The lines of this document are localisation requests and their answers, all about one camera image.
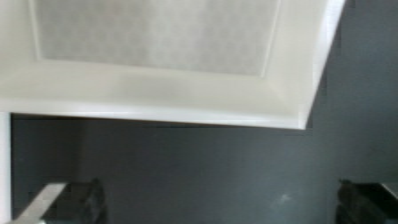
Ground white left fence rail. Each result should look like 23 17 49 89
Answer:
0 112 12 224

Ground white rear drawer box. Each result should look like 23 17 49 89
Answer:
0 0 346 130

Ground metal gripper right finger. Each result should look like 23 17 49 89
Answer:
334 180 398 224

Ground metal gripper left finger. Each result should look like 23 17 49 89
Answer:
7 179 106 224

